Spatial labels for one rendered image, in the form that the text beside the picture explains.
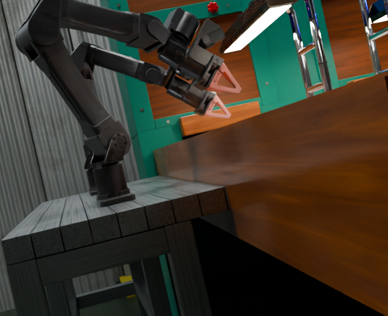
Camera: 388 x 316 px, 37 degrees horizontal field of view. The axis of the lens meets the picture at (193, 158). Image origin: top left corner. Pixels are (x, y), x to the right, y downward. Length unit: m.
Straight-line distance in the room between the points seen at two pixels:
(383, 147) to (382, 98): 0.03
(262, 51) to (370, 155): 1.86
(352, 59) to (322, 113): 1.92
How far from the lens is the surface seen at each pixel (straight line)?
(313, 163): 0.55
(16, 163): 3.85
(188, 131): 2.12
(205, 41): 1.35
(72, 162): 3.75
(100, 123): 1.20
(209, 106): 1.73
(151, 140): 2.17
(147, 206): 0.94
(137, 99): 2.18
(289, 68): 2.31
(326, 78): 1.74
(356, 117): 0.45
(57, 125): 3.76
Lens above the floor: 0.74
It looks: 1 degrees down
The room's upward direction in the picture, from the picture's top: 13 degrees counter-clockwise
